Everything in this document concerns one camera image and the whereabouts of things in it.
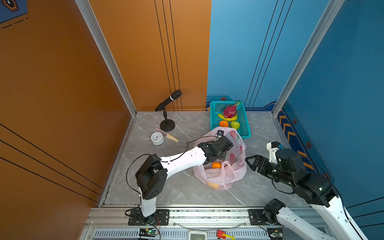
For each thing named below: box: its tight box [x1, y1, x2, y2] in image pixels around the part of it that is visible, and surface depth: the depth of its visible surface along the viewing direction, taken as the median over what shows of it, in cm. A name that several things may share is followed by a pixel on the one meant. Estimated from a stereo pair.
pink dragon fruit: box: [223, 101, 242, 119], surface depth 111 cm
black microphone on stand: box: [155, 89, 182, 132], surface depth 98 cm
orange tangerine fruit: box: [219, 120, 229, 128], surface depth 110 cm
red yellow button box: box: [216, 230, 236, 240], surface depth 69 cm
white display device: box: [188, 230, 208, 240], surface depth 68 cm
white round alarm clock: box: [149, 132, 165, 146], surface depth 102 cm
